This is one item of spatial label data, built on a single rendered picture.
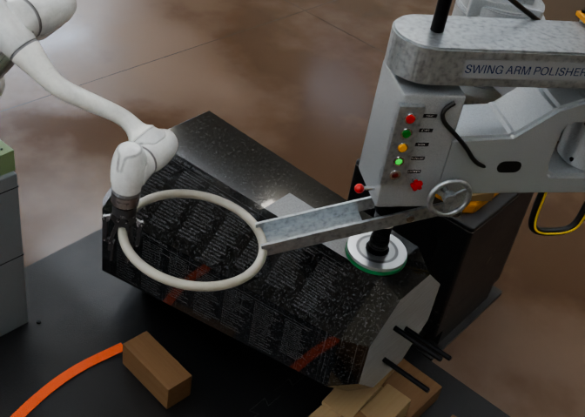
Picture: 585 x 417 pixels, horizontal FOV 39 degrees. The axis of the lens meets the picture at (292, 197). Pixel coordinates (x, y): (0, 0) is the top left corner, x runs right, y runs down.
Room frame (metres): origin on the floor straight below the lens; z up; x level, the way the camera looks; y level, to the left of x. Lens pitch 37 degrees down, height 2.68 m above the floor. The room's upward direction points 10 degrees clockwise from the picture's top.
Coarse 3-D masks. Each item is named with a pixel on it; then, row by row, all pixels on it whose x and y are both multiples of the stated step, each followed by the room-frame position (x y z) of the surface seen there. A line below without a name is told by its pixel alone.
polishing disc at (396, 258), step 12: (348, 240) 2.23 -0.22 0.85; (360, 240) 2.24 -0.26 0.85; (396, 240) 2.28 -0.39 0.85; (348, 252) 2.17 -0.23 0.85; (360, 252) 2.18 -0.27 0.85; (396, 252) 2.21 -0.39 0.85; (360, 264) 2.12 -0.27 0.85; (372, 264) 2.13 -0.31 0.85; (384, 264) 2.14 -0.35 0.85; (396, 264) 2.15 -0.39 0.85
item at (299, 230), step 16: (320, 208) 2.20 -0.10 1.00; (336, 208) 2.21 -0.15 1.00; (352, 208) 2.23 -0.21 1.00; (368, 208) 2.25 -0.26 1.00; (416, 208) 2.19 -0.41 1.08; (256, 224) 2.13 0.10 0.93; (272, 224) 2.15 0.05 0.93; (288, 224) 2.16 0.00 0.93; (304, 224) 2.18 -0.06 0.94; (320, 224) 2.17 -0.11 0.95; (336, 224) 2.17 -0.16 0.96; (352, 224) 2.12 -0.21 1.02; (368, 224) 2.13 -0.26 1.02; (384, 224) 2.15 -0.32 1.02; (400, 224) 2.17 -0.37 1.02; (272, 240) 2.10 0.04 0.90; (288, 240) 2.05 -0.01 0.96; (304, 240) 2.07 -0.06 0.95; (320, 240) 2.09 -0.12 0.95
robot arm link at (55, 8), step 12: (36, 0) 2.23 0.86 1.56; (48, 0) 2.25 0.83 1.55; (60, 0) 2.29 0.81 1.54; (72, 0) 2.34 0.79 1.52; (48, 12) 2.23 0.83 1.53; (60, 12) 2.27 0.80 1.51; (72, 12) 2.33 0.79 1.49; (48, 24) 2.22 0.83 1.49; (60, 24) 2.28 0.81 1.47; (48, 36) 2.30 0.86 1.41; (0, 60) 2.34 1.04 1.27; (0, 72) 2.37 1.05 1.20; (0, 84) 2.45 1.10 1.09; (0, 96) 2.51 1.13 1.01
